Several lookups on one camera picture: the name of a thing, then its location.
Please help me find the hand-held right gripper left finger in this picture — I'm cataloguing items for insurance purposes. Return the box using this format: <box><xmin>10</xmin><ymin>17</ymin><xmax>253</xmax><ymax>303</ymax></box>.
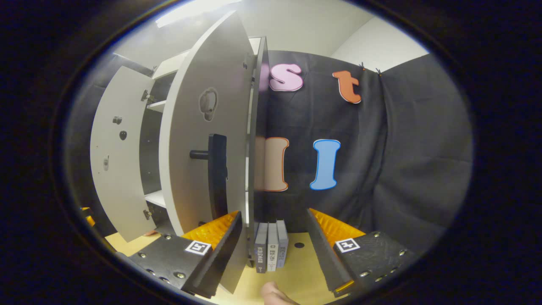
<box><xmin>127</xmin><ymin>211</ymin><xmax>243</xmax><ymax>299</ymax></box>

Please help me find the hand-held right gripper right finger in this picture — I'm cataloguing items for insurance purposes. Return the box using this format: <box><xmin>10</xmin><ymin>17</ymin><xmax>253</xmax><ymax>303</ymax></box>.
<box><xmin>306</xmin><ymin>208</ymin><xmax>418</xmax><ymax>298</ymax></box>

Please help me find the white cabinet door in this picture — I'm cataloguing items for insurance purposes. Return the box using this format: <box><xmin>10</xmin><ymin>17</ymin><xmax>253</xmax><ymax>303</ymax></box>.
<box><xmin>89</xmin><ymin>66</ymin><xmax>155</xmax><ymax>243</ymax></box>
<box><xmin>158</xmin><ymin>9</ymin><xmax>256</xmax><ymax>295</ymax></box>

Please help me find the white shoe cabinet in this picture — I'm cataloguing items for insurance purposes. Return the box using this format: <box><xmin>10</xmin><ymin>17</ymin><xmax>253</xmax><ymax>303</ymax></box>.
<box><xmin>140</xmin><ymin>36</ymin><xmax>271</xmax><ymax>267</ymax></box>

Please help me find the light grey box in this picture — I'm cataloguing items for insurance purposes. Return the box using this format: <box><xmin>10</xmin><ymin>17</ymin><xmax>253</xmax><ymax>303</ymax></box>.
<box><xmin>267</xmin><ymin>221</ymin><xmax>279</xmax><ymax>272</ymax></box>

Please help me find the black door handle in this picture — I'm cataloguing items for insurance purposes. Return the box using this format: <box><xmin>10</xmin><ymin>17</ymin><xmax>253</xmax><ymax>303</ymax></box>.
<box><xmin>189</xmin><ymin>133</ymin><xmax>229</xmax><ymax>222</ymax></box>

